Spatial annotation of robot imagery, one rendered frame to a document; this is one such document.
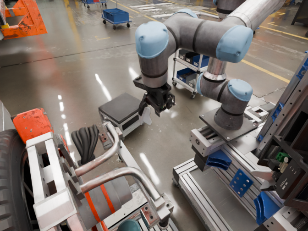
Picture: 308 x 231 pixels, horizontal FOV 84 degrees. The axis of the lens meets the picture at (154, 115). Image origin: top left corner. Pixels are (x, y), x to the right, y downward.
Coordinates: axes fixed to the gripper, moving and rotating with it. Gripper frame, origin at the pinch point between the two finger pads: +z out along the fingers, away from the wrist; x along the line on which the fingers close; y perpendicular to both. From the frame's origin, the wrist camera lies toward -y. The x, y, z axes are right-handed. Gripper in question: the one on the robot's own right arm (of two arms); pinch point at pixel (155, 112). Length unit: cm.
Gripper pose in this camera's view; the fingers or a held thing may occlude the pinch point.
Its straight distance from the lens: 67.8
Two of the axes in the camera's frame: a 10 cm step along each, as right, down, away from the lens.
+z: 0.7, 5.3, 8.4
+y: 6.5, 6.2, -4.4
